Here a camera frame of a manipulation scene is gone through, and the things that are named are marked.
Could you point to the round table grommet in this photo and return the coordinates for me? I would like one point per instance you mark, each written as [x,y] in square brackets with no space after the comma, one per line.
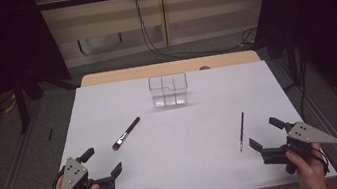
[204,67]

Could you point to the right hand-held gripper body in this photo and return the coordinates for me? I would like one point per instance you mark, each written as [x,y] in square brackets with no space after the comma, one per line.
[307,134]

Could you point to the black metal stand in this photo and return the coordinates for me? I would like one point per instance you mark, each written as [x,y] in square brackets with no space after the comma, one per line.
[21,106]

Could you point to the yellowish vertical post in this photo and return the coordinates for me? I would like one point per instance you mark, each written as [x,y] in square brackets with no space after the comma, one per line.
[163,14]

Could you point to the clear acrylic organizer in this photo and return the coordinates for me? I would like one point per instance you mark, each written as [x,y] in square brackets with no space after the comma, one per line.
[155,89]

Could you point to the person's right hand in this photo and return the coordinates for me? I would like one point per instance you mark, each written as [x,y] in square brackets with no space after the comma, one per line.
[310,174]

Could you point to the small black stick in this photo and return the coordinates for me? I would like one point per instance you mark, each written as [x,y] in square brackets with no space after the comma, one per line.
[50,134]

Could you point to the wooden table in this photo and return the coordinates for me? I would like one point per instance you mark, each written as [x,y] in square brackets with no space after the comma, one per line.
[113,76]

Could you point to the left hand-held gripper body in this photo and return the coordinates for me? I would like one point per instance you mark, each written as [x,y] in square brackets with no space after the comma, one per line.
[72,173]

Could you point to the thin black cosmetic pencil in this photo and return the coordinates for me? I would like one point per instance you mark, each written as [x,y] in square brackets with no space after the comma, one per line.
[241,129]

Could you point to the beige cabinet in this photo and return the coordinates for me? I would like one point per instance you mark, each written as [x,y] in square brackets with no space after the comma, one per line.
[104,16]

